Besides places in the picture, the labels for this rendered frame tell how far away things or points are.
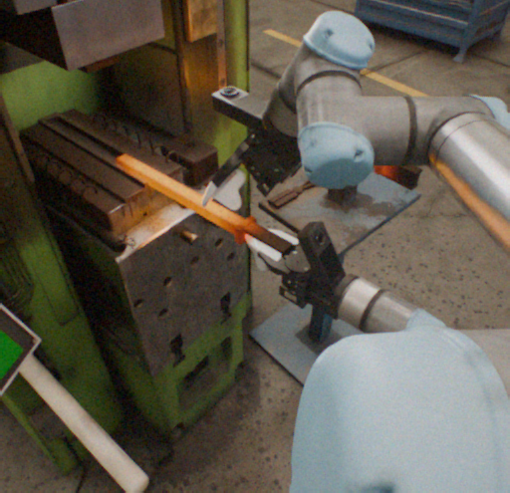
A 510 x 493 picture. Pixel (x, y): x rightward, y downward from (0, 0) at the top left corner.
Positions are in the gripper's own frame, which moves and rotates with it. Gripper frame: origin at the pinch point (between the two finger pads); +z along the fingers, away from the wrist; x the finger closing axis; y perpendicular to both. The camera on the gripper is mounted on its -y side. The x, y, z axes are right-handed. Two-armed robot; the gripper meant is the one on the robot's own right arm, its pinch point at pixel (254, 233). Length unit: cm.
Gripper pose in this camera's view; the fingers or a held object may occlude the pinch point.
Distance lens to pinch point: 83.5
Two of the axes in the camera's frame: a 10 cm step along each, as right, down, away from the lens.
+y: 0.1, 7.4, 6.8
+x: 6.5, -5.2, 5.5
